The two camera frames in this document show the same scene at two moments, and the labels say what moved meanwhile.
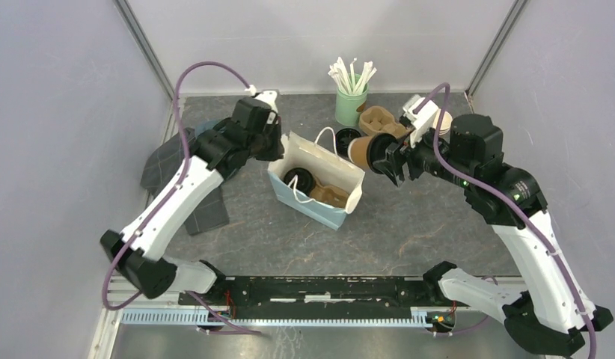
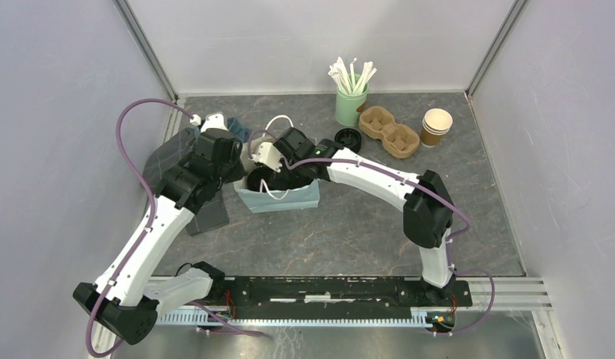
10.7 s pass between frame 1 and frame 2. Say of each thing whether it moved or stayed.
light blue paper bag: moved
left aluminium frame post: stayed
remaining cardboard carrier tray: stayed
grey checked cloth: stayed
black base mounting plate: stayed
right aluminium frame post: stayed
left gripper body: moved
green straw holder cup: stayed
